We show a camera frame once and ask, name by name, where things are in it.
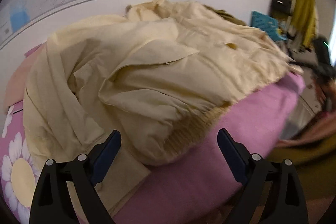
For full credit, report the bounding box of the pink bed sheet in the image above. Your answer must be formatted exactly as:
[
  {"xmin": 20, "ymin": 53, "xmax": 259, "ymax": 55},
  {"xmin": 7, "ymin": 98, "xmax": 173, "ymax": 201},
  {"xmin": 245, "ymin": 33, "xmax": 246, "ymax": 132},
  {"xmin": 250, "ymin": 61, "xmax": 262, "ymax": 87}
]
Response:
[{"xmin": 0, "ymin": 71, "xmax": 306, "ymax": 224}]

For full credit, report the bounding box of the black handbag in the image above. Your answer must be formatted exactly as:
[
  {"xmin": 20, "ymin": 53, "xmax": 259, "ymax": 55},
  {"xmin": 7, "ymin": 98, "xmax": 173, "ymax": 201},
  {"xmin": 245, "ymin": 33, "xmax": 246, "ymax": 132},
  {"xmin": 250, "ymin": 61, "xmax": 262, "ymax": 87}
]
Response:
[{"xmin": 271, "ymin": 0, "xmax": 291, "ymax": 15}]

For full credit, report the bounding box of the peach pink pillow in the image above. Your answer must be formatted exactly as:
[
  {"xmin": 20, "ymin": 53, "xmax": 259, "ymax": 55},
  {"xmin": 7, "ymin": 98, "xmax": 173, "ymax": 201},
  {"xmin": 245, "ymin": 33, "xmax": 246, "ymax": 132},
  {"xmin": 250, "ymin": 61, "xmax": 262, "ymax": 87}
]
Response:
[{"xmin": 3, "ymin": 43, "xmax": 45, "ymax": 114}]

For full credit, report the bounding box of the cream beige trench coat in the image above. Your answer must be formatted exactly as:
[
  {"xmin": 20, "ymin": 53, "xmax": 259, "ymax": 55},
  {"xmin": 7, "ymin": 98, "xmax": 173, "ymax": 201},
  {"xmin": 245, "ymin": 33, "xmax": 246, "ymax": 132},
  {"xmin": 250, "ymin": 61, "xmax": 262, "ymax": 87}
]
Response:
[{"xmin": 23, "ymin": 0, "xmax": 293, "ymax": 214}]

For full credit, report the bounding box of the olive mustard jacket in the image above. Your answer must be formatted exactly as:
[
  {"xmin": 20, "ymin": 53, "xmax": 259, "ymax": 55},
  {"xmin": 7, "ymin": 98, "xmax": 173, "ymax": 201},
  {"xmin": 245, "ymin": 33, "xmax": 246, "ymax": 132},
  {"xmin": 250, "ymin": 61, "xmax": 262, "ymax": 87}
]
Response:
[{"xmin": 204, "ymin": 5, "xmax": 247, "ymax": 26}]

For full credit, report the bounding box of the hanging mustard coat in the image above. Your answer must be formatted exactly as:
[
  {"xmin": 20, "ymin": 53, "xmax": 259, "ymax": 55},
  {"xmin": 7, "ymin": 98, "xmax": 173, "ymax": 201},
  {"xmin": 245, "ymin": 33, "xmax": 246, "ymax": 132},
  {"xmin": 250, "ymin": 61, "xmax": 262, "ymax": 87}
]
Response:
[{"xmin": 270, "ymin": 0, "xmax": 318, "ymax": 52}]

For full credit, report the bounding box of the floral pink pillow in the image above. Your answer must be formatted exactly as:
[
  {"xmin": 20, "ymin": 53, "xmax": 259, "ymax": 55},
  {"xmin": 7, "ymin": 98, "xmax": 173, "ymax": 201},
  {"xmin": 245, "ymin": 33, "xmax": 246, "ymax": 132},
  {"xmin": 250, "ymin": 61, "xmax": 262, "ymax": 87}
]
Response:
[{"xmin": 1, "ymin": 102, "xmax": 39, "ymax": 223}]

